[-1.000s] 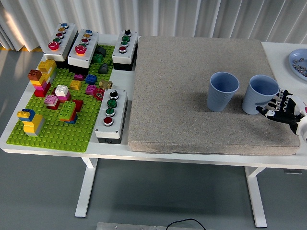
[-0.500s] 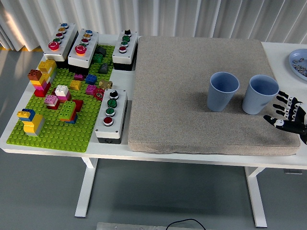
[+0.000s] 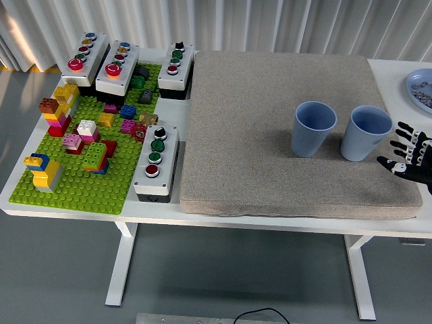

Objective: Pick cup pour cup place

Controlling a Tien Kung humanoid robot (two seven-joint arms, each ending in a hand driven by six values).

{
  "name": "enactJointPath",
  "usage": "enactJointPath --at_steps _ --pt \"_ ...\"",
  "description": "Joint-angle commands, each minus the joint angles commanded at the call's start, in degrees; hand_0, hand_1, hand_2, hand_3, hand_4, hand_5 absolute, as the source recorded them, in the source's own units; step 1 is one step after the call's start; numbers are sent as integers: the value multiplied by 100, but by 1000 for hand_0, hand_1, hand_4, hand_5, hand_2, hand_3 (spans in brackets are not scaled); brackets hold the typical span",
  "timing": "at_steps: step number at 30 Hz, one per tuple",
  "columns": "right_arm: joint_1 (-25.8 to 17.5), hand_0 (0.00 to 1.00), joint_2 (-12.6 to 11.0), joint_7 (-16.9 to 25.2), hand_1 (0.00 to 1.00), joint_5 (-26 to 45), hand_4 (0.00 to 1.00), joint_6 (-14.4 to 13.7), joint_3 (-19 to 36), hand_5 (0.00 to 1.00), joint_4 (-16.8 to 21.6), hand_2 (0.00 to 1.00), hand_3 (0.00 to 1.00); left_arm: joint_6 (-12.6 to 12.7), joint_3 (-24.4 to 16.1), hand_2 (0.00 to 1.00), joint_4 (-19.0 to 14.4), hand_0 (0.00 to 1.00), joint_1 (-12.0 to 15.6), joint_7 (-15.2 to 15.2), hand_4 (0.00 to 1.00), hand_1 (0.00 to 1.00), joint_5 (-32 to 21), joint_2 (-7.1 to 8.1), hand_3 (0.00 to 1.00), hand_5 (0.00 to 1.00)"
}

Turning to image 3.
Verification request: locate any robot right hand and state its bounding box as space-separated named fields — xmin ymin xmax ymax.
xmin=375 ymin=120 xmax=432 ymax=196

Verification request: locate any green orange blue block stack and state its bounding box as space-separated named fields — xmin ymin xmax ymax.
xmin=82 ymin=141 xmax=111 ymax=176

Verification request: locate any five-button control box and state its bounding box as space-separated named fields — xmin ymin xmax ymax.
xmin=95 ymin=40 xmax=140 ymax=104
xmin=60 ymin=32 xmax=111 ymax=97

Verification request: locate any four-button control box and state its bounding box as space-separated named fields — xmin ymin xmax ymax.
xmin=157 ymin=43 xmax=196 ymax=101
xmin=133 ymin=124 xmax=181 ymax=204

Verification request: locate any grey metal plate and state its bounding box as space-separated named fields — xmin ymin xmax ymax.
xmin=135 ymin=313 xmax=304 ymax=324

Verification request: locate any blue plate with nuts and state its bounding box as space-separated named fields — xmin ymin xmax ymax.
xmin=406 ymin=68 xmax=432 ymax=114

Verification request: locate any pink white red block stack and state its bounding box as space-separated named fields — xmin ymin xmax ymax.
xmin=61 ymin=133 xmax=85 ymax=155

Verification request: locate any brown yellow red block tower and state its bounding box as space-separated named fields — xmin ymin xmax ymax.
xmin=38 ymin=97 xmax=73 ymax=138

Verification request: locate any yellow white block stack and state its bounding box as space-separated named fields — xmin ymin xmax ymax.
xmin=53 ymin=83 xmax=81 ymax=117

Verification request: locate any green studded baseplate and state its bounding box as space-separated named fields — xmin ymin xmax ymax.
xmin=8 ymin=62 xmax=163 ymax=217

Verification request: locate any white table leg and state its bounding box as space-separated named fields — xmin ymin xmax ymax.
xmin=344 ymin=234 xmax=377 ymax=321
xmin=105 ymin=221 xmax=139 ymax=307

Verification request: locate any blue ribbed cup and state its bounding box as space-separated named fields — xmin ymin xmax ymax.
xmin=291 ymin=101 xmax=338 ymax=159
xmin=340 ymin=105 xmax=394 ymax=162

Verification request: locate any dark green toy block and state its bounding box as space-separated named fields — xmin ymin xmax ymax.
xmin=130 ymin=74 xmax=148 ymax=90

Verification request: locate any red toy block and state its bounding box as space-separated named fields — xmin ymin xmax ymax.
xmin=101 ymin=140 xmax=118 ymax=159

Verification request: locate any dark grey curved block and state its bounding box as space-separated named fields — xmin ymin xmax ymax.
xmin=133 ymin=63 xmax=151 ymax=81

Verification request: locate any blue yellow grey block stack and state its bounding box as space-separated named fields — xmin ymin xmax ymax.
xmin=23 ymin=153 xmax=64 ymax=193

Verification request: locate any white pleated curtain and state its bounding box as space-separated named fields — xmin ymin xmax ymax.
xmin=0 ymin=0 xmax=432 ymax=74

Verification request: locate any yellow toy block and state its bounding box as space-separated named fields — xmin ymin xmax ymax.
xmin=97 ymin=112 xmax=116 ymax=128

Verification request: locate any blue toy block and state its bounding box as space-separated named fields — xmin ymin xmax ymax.
xmin=119 ymin=104 xmax=138 ymax=119

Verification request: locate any black cable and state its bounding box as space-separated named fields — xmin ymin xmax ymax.
xmin=234 ymin=307 xmax=291 ymax=324

